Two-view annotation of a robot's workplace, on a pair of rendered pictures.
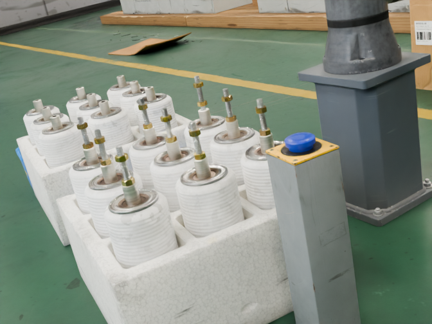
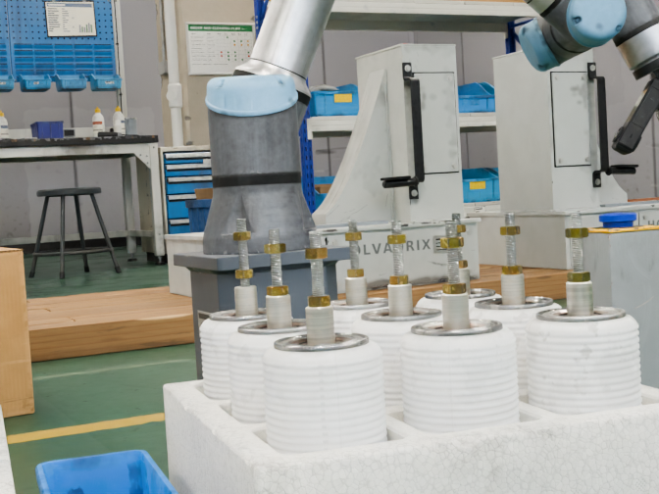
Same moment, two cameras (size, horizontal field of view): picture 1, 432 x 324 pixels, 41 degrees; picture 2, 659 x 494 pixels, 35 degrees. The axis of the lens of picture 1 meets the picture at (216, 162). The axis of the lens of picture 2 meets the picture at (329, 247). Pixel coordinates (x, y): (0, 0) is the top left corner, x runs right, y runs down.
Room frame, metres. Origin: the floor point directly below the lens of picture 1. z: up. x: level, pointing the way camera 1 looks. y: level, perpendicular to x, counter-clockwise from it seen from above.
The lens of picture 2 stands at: (0.94, 1.05, 0.37)
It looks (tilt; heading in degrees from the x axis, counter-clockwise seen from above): 3 degrees down; 274
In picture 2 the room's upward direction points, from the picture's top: 3 degrees counter-clockwise
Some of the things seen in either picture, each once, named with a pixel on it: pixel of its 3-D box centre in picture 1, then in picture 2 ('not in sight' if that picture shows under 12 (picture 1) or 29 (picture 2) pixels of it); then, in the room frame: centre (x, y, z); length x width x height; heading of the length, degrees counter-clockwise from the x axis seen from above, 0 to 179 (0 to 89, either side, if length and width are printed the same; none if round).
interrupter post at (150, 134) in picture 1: (150, 135); (278, 313); (1.05, 0.11, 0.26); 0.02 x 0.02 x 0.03
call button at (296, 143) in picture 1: (300, 144); (618, 222); (0.70, -0.11, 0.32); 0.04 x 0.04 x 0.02
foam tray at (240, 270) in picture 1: (194, 238); (410, 486); (0.94, 0.07, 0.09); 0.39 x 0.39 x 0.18; 22
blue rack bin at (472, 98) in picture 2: not in sight; (450, 99); (0.55, -5.56, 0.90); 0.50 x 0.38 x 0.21; 118
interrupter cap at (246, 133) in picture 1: (234, 135); (357, 305); (0.98, -0.04, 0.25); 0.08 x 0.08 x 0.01
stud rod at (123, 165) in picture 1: (125, 170); (578, 256); (0.78, 0.13, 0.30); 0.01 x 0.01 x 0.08
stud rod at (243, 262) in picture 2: (200, 94); (243, 256); (1.09, 0.00, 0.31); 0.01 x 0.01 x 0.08
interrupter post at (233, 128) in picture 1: (233, 129); (356, 292); (0.98, -0.04, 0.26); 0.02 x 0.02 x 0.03
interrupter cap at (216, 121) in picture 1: (206, 123); (246, 316); (1.09, 0.00, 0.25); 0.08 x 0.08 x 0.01
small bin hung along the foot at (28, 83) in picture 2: not in sight; (34, 82); (3.06, -5.26, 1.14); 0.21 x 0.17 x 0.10; 119
